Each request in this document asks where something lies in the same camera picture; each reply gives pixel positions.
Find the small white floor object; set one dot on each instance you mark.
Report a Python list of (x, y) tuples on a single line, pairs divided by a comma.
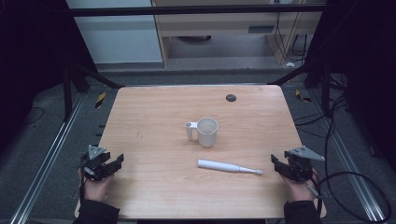
[(290, 64)]

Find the white electric toothbrush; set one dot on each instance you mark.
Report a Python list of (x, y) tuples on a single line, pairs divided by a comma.
[(222, 166)]

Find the person's right hand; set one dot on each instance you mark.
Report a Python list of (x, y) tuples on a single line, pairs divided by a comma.
[(297, 189)]

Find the black metal frame post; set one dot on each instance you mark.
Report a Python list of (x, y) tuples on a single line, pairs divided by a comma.
[(326, 90), (67, 93)]

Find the yellow and black tape strip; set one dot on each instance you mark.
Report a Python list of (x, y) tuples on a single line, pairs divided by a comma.
[(302, 97), (100, 100)]

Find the aluminium floor rail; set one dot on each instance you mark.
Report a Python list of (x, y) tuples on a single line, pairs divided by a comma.
[(46, 161), (351, 161)]

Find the dark round table grommet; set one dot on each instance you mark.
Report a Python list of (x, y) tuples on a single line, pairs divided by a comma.
[(231, 98)]

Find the light wooden desk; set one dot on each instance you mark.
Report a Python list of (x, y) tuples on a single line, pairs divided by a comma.
[(218, 23)]

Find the person's left hand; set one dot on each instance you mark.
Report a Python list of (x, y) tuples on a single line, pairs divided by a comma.
[(95, 188)]

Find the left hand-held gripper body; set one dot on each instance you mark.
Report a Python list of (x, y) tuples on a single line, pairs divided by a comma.
[(93, 165)]

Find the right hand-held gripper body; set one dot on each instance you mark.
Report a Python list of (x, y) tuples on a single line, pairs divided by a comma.
[(300, 165)]

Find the white cabinet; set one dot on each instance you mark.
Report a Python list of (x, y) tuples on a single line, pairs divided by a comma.
[(118, 40)]

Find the black horizontal frame bar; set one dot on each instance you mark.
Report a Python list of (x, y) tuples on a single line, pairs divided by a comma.
[(196, 10)]

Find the dark curtain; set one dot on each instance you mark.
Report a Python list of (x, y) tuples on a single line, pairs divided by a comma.
[(370, 62), (31, 62)]

